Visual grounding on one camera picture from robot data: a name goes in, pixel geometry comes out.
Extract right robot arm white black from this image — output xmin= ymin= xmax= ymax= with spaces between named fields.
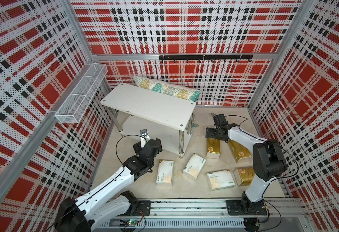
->
xmin=205 ymin=127 xmax=287 ymax=215

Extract small green circuit board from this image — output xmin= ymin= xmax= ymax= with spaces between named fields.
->
xmin=119 ymin=219 xmax=141 ymax=228

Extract white wire mesh basket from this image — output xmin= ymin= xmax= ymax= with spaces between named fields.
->
xmin=55 ymin=63 xmax=107 ymax=123

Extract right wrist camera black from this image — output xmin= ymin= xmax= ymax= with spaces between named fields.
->
xmin=213 ymin=114 xmax=229 ymax=129

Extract geometric patterned pillow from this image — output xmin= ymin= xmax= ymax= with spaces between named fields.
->
xmin=132 ymin=76 xmax=201 ymax=102

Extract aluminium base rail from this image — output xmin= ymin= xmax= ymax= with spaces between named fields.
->
xmin=93 ymin=198 xmax=315 ymax=232

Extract black wall hook rail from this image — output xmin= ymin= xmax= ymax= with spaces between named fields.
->
xmin=159 ymin=54 xmax=254 ymax=61

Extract white two-tier shelf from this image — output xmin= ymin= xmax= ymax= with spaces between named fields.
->
xmin=101 ymin=83 xmax=196 ymax=157

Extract white tissue pack left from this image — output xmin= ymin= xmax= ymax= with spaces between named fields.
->
xmin=156 ymin=160 xmax=174 ymax=187

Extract white tissue pack right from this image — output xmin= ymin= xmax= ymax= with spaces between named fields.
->
xmin=206 ymin=169 xmax=235 ymax=191

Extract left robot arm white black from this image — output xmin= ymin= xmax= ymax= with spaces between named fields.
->
xmin=52 ymin=138 xmax=163 ymax=232

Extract gold tissue pack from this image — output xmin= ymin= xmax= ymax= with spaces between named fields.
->
xmin=206 ymin=138 xmax=221 ymax=159
xmin=233 ymin=167 xmax=255 ymax=186
xmin=227 ymin=140 xmax=252 ymax=163

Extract white tissue pack middle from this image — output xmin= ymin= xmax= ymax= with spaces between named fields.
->
xmin=183 ymin=154 xmax=206 ymax=181

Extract white tissue pack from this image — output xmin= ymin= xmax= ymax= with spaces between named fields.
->
xmin=156 ymin=160 xmax=174 ymax=187
xmin=206 ymin=169 xmax=235 ymax=191
xmin=183 ymin=154 xmax=206 ymax=181

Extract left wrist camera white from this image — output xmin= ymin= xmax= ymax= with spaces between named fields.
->
xmin=140 ymin=129 xmax=150 ymax=148

